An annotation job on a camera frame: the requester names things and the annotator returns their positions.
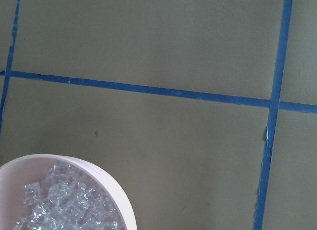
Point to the pile of clear ice cubes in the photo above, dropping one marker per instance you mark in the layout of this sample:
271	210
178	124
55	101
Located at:
68	199

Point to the pink bowl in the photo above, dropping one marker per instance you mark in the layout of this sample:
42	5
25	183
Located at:
15	174

